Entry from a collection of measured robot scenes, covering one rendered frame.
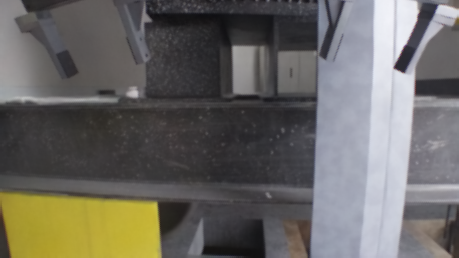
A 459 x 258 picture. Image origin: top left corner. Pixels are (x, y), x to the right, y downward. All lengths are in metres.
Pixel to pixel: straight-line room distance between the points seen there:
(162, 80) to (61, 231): 0.52
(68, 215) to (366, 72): 0.80
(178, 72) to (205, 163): 0.25
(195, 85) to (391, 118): 0.44
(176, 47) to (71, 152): 0.45
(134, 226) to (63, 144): 0.33
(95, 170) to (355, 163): 0.69
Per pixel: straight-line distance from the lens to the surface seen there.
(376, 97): 0.50
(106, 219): 0.74
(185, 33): 0.63
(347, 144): 0.49
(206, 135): 0.63
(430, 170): 0.80
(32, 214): 0.89
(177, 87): 0.62
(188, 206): 1.02
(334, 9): 0.35
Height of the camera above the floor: 0.69
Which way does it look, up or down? 6 degrees down
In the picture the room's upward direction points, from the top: 1 degrees counter-clockwise
